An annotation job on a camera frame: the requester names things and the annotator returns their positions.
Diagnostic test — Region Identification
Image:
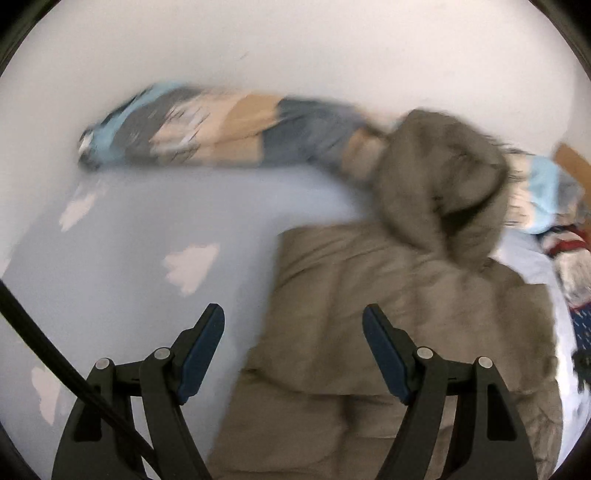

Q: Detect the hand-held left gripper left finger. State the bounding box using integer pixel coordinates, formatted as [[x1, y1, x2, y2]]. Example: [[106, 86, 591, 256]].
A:
[[51, 303, 225, 480]]

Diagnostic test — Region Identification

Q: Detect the black cable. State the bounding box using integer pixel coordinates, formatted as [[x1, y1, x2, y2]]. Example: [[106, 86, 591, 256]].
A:
[[0, 281, 155, 464]]

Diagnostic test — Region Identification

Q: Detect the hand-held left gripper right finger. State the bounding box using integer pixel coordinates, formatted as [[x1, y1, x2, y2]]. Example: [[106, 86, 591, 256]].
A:
[[362, 303, 539, 480]]

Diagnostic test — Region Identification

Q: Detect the striped tower-print pillow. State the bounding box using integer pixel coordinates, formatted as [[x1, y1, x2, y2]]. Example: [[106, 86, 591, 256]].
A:
[[540, 224, 591, 310]]

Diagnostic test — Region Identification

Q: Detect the wooden headboard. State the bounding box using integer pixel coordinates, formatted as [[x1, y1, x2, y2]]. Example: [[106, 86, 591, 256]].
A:
[[554, 143, 591, 190]]

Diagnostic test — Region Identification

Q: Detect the light blue cloud-print bed sheet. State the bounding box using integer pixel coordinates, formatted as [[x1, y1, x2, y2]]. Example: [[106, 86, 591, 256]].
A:
[[0, 166, 591, 480]]

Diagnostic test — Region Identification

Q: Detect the patchwork blanket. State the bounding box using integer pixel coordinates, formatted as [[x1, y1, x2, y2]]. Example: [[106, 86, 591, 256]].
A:
[[76, 82, 585, 234]]

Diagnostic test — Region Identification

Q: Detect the brown hooded jacket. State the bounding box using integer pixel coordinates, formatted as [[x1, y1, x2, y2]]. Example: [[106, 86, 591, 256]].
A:
[[205, 108, 564, 480]]

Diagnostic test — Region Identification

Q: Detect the navy star-print blanket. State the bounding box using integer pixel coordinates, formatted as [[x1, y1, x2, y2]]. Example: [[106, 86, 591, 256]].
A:
[[570, 305, 591, 384]]

